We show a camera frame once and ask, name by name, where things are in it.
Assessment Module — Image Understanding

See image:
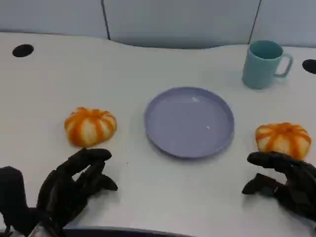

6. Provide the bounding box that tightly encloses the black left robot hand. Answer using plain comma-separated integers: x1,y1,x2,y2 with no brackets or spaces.
36,148,119,230

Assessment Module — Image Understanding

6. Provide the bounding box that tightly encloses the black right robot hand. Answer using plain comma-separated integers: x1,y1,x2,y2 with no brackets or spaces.
241,151,316,227

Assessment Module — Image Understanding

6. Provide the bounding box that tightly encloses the orange white toy bread roll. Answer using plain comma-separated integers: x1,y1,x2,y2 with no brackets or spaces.
64,107,118,149
255,122,312,159

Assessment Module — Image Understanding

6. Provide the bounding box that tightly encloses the pale green mug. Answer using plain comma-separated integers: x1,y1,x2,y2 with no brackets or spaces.
241,40,294,90

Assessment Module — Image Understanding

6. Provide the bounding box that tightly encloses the lilac plate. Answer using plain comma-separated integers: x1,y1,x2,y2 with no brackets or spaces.
144,86,235,159

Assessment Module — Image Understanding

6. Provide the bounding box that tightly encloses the grey partition panel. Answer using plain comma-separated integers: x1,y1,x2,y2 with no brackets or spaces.
0,0,109,40
251,0,316,47
103,0,261,49

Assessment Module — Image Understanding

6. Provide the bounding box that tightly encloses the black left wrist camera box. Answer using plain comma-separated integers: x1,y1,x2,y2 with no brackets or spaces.
0,165,40,237

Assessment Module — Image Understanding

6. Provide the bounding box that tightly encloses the black round table cable hole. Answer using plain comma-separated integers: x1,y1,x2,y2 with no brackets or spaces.
12,44,35,58
302,59,316,74

